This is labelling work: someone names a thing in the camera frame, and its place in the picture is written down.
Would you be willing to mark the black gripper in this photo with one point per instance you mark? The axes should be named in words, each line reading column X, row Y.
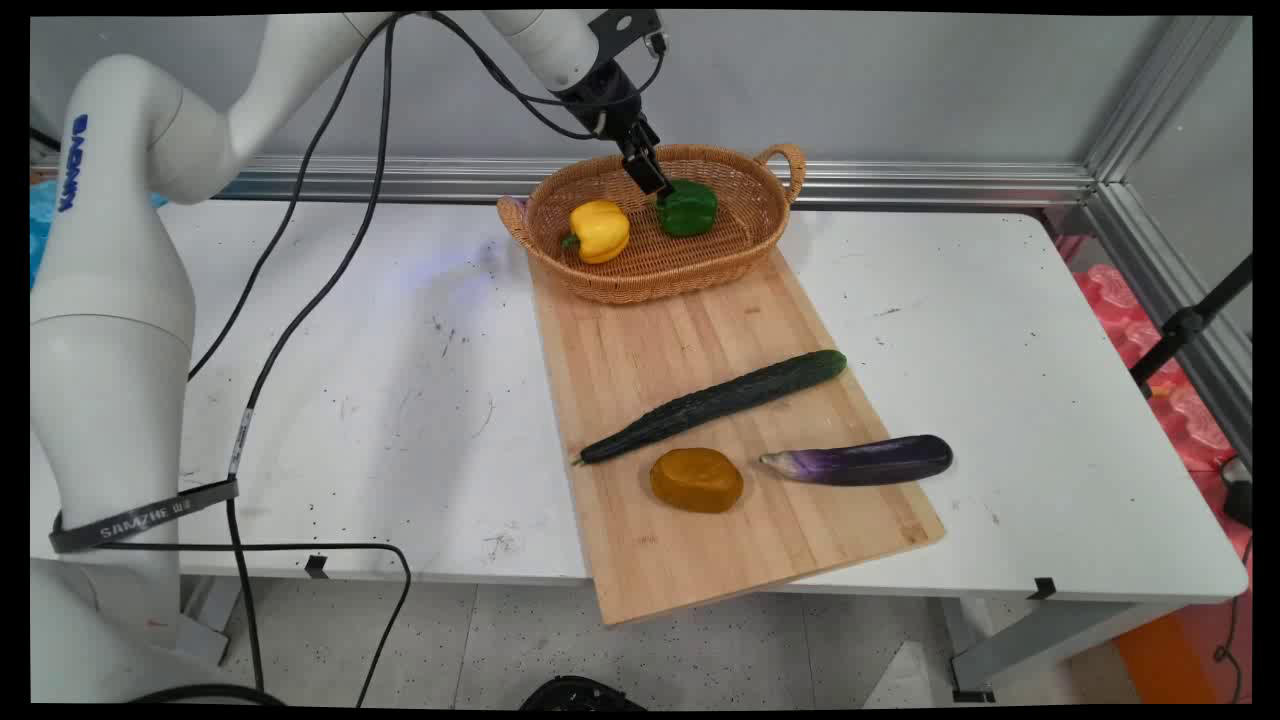
column 605, row 100

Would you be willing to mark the long dark green cucumber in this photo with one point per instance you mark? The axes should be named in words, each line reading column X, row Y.
column 720, row 400

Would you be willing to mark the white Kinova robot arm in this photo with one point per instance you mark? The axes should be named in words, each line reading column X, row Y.
column 110, row 300

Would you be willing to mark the green bell pepper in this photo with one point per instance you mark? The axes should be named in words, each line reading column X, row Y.
column 690, row 210

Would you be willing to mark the yellow bell pepper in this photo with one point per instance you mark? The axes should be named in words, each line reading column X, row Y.
column 600, row 230

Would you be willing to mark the woven wicker basket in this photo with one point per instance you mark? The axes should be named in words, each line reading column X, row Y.
column 660, row 270

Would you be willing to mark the wooden cutting board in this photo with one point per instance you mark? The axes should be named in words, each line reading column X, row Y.
column 700, row 330

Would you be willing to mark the brown potato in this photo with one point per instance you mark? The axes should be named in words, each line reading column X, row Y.
column 697, row 482

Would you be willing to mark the purple eggplant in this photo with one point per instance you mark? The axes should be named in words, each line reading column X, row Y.
column 870, row 462

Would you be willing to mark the small black table clip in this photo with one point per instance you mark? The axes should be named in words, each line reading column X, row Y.
column 316, row 566
column 1043, row 588

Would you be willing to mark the black round floor object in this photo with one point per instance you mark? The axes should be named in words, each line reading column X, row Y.
column 580, row 693

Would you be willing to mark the black tripod stand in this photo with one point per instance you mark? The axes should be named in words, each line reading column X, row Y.
column 1185, row 325

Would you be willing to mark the pink plastic packaging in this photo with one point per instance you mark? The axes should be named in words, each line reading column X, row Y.
column 1190, row 420

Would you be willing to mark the blue plastic bag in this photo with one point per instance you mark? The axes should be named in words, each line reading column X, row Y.
column 40, row 225

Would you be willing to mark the grey table leg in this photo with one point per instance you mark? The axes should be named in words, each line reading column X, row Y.
column 205, row 615
column 1040, row 640

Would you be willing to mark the black power adapter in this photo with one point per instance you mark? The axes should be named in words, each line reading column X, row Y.
column 1238, row 495

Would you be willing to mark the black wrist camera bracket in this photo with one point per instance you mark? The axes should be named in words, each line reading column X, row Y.
column 625, row 25

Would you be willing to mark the aluminium frame rail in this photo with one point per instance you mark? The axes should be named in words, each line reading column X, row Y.
column 1160, row 270
column 900, row 183

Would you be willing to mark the aluminium frame post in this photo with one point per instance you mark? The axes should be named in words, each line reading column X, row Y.
column 1160, row 100

